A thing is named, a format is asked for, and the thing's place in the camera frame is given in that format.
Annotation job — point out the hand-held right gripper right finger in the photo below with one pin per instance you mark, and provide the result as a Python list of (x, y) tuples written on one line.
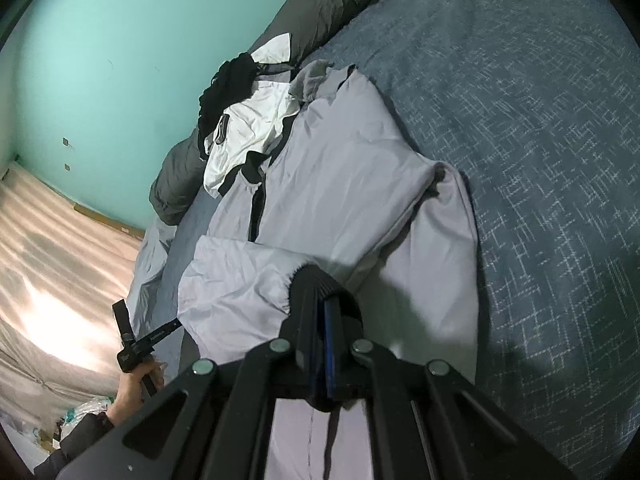
[(331, 350)]

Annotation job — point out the pink curtain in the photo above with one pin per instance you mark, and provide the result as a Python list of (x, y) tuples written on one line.
[(60, 270)]

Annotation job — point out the light grey blanket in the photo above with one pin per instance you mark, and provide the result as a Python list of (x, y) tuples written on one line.
[(150, 265)]

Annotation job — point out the grey jacket with black trim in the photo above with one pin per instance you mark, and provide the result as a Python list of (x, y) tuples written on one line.
[(350, 170)]

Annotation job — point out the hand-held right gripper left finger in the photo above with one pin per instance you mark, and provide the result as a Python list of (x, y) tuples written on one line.
[(306, 350)]

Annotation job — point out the black striped garment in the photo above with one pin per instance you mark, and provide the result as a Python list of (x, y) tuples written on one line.
[(225, 90)]

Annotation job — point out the person's left forearm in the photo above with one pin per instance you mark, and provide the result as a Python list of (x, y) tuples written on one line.
[(75, 440)]

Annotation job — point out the person's left hand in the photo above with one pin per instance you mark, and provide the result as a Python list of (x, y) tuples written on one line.
[(127, 395)]

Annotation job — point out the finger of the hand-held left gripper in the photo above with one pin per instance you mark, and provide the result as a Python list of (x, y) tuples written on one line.
[(169, 326)]

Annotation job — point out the grey sweatshirt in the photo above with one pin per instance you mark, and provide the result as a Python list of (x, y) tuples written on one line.
[(310, 77)]

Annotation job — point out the wooden window frame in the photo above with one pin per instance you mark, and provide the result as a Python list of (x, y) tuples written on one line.
[(105, 217)]

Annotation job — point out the white grey garment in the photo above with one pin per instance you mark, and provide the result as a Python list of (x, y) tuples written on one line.
[(275, 52)]

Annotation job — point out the bed with blue cover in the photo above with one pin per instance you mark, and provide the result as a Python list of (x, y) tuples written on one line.
[(525, 160)]

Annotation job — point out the white t-shirt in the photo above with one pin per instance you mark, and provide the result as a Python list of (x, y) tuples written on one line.
[(250, 125)]

